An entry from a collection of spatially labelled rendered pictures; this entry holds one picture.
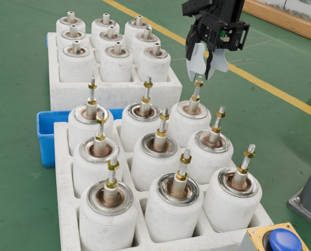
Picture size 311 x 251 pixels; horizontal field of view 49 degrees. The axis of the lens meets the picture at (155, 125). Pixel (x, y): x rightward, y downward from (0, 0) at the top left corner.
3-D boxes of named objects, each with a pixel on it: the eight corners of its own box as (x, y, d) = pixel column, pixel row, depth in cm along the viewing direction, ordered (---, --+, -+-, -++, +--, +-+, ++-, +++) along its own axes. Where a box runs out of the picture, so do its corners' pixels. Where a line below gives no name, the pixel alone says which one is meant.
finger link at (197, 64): (192, 91, 70) (207, 50, 65) (178, 77, 74) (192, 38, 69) (204, 92, 71) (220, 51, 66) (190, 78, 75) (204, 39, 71)
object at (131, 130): (128, 153, 92) (135, 96, 81) (160, 166, 89) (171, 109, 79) (109, 174, 84) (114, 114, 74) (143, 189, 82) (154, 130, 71)
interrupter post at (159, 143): (165, 144, 68) (168, 131, 67) (163, 152, 67) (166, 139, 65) (153, 142, 69) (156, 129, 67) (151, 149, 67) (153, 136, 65)
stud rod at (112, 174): (106, 192, 54) (109, 157, 49) (108, 188, 55) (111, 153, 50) (112, 194, 54) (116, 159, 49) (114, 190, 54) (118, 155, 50)
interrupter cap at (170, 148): (179, 140, 70) (180, 137, 70) (174, 163, 64) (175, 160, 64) (144, 131, 71) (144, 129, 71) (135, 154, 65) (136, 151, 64)
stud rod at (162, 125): (163, 139, 67) (169, 108, 62) (161, 142, 66) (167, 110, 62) (158, 138, 67) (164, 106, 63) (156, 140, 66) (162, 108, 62)
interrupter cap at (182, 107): (169, 107, 80) (170, 104, 80) (192, 99, 84) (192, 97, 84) (192, 124, 76) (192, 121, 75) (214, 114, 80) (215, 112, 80)
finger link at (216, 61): (217, 90, 73) (223, 51, 67) (203, 77, 77) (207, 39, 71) (229, 87, 74) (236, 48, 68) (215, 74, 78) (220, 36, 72)
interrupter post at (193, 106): (184, 110, 80) (187, 98, 78) (192, 107, 81) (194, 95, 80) (192, 115, 79) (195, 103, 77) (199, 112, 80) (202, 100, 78)
